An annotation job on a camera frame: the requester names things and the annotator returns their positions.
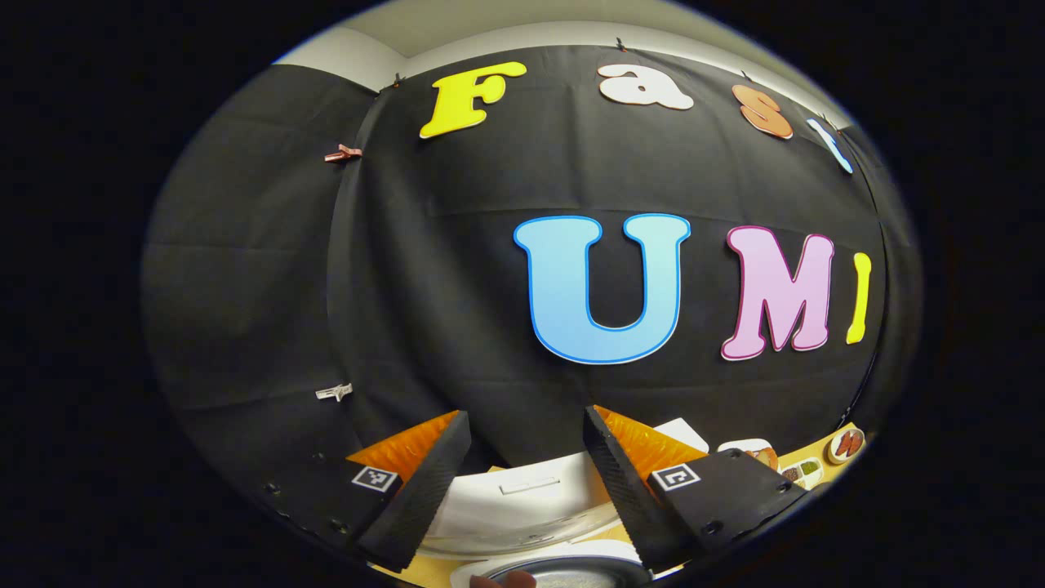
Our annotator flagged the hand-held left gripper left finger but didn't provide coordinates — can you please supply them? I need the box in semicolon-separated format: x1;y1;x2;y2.
260;410;474;573

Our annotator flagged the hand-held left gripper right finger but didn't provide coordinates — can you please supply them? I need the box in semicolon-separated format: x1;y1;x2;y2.
581;403;811;572

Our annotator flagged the white rice cooker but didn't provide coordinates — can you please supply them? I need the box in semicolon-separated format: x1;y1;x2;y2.
418;417;713;588

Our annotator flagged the white toaster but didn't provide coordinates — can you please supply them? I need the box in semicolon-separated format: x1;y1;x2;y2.
718;438;780;474

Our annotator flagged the white divided grain dish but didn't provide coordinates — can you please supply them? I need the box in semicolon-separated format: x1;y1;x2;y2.
779;457;825;490

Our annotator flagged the small white plate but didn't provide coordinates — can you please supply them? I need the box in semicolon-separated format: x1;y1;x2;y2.
828;426;867;466

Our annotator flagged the black backdrop cloth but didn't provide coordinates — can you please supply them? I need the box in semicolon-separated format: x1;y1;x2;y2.
140;41;925;507

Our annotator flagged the row of black cloth clips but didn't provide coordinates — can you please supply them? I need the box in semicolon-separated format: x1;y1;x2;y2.
392;36;842;131

